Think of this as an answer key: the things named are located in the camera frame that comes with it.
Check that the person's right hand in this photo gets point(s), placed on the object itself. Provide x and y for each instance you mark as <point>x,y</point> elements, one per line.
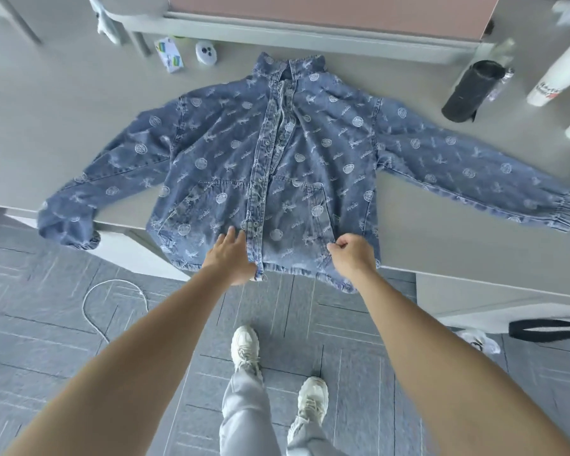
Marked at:
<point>354,258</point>

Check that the person's left hand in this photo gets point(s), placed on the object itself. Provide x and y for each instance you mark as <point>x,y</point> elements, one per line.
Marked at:
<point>228,262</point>

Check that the person's left middle finger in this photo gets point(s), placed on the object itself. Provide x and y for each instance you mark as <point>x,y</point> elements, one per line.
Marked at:
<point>228,236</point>

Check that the person's right fingers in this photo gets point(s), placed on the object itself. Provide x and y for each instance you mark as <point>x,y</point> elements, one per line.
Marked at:
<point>344,243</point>

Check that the blue printed denim jacket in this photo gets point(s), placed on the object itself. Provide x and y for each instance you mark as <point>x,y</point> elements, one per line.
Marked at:
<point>285,161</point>

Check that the person's right forearm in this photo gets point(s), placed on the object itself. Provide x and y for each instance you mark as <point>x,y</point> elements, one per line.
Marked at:
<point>456,375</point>

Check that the person's left forearm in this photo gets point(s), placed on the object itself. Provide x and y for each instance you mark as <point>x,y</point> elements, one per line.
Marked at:
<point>123,365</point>

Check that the person's left white sneaker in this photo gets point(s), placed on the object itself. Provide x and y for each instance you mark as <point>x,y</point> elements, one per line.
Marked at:
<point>245,351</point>

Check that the person's white sneaker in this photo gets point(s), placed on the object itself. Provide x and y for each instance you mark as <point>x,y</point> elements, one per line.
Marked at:
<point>308,406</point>
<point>245,351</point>

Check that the person's right white sneaker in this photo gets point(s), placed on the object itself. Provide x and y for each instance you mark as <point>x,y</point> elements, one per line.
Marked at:
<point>308,406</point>

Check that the person's light grey trousers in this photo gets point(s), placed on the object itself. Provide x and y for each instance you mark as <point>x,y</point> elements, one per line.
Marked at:
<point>261,417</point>

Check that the white round device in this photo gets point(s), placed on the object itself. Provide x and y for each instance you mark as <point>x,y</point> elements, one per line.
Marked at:
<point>205,52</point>

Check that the white and green packet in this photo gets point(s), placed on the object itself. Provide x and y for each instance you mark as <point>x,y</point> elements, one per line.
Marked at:
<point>169,55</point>

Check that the black cylindrical speaker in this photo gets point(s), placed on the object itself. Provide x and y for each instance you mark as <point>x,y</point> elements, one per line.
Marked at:
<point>470,91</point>

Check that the clear plastic bottle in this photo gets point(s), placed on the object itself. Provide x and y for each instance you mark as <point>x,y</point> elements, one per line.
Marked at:
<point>501,73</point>

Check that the pink board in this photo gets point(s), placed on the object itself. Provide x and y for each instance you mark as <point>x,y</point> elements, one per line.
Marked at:
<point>332,11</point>

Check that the white hanging cloth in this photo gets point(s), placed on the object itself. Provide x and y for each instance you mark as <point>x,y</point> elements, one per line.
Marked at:
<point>105,18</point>

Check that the white bottle with red label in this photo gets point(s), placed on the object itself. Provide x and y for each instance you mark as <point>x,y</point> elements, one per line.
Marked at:
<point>558,73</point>

